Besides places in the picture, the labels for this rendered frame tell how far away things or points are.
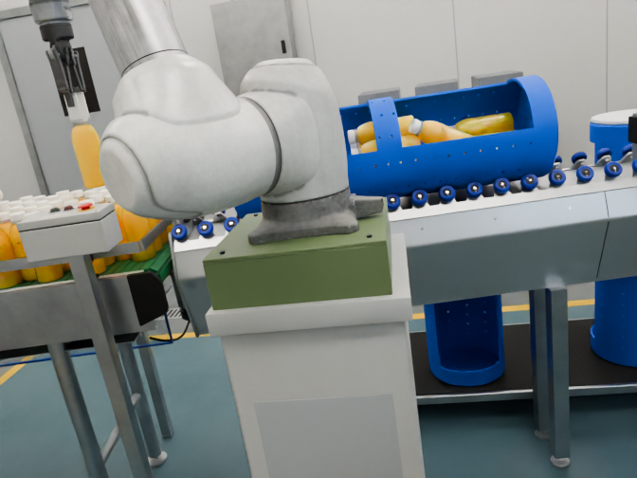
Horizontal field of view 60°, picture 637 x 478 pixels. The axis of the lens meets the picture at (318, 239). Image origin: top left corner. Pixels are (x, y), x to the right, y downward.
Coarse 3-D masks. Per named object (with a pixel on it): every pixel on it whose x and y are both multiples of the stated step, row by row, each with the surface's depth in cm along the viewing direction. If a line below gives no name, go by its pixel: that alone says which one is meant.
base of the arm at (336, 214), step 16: (272, 208) 89; (288, 208) 88; (304, 208) 87; (320, 208) 88; (336, 208) 89; (352, 208) 91; (368, 208) 92; (272, 224) 90; (288, 224) 88; (304, 224) 88; (320, 224) 87; (336, 224) 86; (352, 224) 86; (256, 240) 88; (272, 240) 89
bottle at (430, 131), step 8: (432, 120) 148; (424, 128) 147; (432, 128) 146; (440, 128) 147; (448, 128) 148; (424, 136) 147; (432, 136) 147; (440, 136) 147; (448, 136) 147; (456, 136) 148; (464, 136) 149; (472, 136) 150; (464, 152) 150
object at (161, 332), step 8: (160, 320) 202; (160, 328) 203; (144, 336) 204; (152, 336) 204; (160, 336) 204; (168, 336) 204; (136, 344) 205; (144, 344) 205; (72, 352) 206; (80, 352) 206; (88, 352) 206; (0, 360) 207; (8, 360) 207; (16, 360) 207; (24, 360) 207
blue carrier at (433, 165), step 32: (416, 96) 158; (448, 96) 160; (480, 96) 162; (512, 96) 163; (544, 96) 142; (352, 128) 167; (384, 128) 143; (544, 128) 141; (352, 160) 144; (384, 160) 144; (416, 160) 145; (448, 160) 144; (480, 160) 145; (512, 160) 145; (544, 160) 146; (352, 192) 149; (384, 192) 151
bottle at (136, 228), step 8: (128, 216) 150; (136, 216) 150; (128, 224) 150; (136, 224) 151; (144, 224) 152; (128, 232) 151; (136, 232) 151; (144, 232) 152; (128, 240) 153; (136, 240) 152; (152, 248) 155; (136, 256) 153; (144, 256) 153; (152, 256) 155
